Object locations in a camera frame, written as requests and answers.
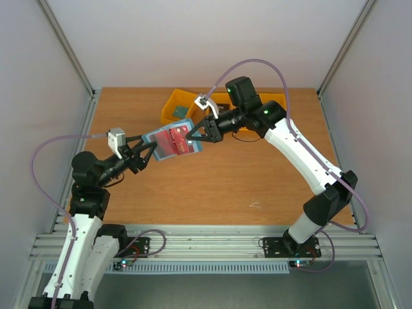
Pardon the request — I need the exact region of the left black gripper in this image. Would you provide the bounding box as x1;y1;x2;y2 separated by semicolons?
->
97;133;157;187

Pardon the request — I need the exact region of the blue card holder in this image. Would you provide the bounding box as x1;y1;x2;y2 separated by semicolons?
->
142;118;203;161

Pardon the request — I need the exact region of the red VIP credit card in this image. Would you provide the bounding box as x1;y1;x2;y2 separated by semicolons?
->
169;125;197;155

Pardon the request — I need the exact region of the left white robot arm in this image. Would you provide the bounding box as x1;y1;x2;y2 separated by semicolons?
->
28;128;158;308

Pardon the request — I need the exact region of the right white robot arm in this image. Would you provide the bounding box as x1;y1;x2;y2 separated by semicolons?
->
186;77;358;256

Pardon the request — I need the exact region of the dark red card in sleeve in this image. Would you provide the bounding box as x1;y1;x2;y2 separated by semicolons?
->
148;130;176;161

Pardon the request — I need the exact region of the teal credit card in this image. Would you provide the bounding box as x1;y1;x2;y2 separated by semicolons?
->
172;106;189;119

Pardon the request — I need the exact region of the black credit card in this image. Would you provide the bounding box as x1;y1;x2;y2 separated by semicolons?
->
218;104;230;112

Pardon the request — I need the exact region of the yellow bin with red card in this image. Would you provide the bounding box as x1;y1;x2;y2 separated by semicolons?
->
232;92;261;133

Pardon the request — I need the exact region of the yellow bin with blue card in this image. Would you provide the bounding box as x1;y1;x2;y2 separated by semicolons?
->
259;93;287;109

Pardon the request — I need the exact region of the single yellow bin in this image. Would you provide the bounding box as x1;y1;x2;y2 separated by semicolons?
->
160;89;198;125

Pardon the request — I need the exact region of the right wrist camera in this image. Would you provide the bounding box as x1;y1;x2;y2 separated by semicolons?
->
194;94;220;119

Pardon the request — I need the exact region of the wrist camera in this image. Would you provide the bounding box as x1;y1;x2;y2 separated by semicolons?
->
108;127;126;159
194;94;220;119

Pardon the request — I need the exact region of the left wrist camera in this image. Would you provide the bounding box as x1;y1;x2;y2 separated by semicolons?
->
108;127;126;159

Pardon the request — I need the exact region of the left aluminium frame post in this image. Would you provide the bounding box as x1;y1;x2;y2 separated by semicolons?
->
37;0;97;99

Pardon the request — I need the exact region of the aluminium frame post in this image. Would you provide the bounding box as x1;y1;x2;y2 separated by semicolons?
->
37;0;97;99
317;0;378;99

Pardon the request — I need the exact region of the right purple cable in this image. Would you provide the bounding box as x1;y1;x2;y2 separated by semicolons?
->
205;59;370;233

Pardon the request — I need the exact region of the purple cable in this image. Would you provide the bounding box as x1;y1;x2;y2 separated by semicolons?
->
29;133;110;309
205;59;370;233

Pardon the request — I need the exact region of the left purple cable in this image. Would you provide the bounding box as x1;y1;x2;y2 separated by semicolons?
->
29;133;110;309

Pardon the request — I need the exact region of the aluminium rail base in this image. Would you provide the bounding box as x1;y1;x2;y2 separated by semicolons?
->
30;223;384;262

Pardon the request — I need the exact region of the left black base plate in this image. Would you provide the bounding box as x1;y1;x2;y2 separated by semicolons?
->
115;237;151;258

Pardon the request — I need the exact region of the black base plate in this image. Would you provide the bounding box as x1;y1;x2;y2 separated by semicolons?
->
258;237;322;258
115;237;151;258

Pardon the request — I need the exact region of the grey slotted cable duct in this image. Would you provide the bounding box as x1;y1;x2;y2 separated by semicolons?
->
106;261;290;275

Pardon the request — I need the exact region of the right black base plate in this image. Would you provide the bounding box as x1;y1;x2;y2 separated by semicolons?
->
258;237;322;258

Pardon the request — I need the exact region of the right aluminium frame post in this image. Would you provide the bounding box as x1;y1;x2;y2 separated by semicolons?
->
317;0;378;99

